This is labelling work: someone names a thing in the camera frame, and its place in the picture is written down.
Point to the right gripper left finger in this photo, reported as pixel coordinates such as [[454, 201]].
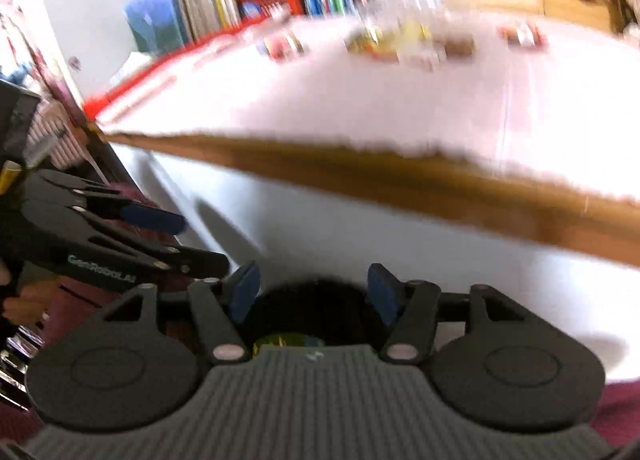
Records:
[[219, 307]]

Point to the colourful snack packet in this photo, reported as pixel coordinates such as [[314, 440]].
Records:
[[523, 35]]

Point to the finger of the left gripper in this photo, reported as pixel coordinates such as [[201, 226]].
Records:
[[153, 219]]

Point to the red folded cloth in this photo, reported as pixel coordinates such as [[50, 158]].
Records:
[[94, 106]]

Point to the red striped trousers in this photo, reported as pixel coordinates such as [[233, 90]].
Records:
[[617, 418]]

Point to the person's left hand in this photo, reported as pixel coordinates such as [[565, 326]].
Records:
[[27, 301]]

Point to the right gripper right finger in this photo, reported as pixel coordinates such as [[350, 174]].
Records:
[[408, 309]]

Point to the black trash bin bag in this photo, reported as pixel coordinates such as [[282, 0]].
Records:
[[336, 313]]

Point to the large blue book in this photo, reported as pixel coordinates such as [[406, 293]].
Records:
[[159, 26]]

